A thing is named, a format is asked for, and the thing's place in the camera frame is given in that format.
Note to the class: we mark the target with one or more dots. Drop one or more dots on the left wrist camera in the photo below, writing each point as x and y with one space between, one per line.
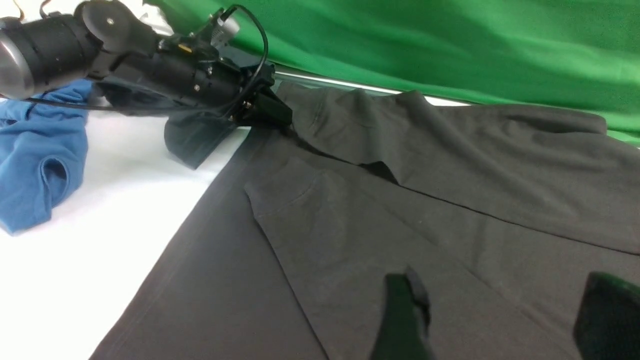
219 29

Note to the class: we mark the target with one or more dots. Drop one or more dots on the blue crumpled shirt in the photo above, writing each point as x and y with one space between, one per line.
43 150

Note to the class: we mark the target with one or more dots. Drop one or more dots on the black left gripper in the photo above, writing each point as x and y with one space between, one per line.
187 76

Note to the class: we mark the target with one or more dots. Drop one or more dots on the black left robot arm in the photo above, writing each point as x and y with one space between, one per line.
104 39

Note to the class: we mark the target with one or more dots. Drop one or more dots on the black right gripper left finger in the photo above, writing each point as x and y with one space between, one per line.
406 318

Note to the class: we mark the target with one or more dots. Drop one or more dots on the green backdrop cloth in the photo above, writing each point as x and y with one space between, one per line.
574 54

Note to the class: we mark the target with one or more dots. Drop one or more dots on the dark teal crumpled shirt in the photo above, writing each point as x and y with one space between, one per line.
193 136

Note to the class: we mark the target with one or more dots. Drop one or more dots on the dark gray long-sleeve shirt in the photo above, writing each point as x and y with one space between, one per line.
501 212

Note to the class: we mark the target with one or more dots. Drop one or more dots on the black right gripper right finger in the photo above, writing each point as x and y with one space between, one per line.
608 320

